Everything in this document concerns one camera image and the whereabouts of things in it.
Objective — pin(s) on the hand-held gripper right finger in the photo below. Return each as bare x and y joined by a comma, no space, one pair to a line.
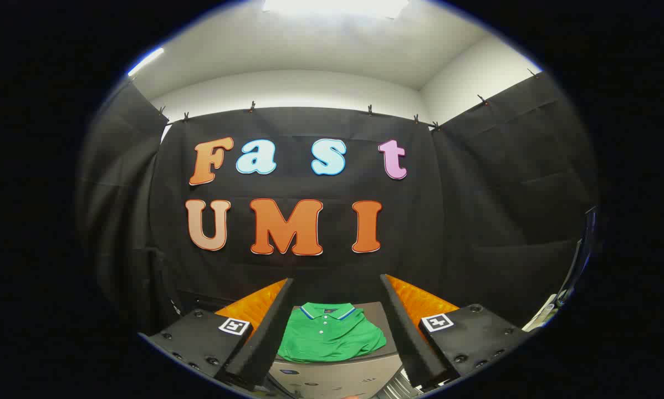
404,343

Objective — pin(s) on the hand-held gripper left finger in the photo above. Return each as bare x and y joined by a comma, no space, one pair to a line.
271,343

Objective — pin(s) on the green polo shirt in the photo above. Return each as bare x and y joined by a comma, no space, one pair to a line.
326,338

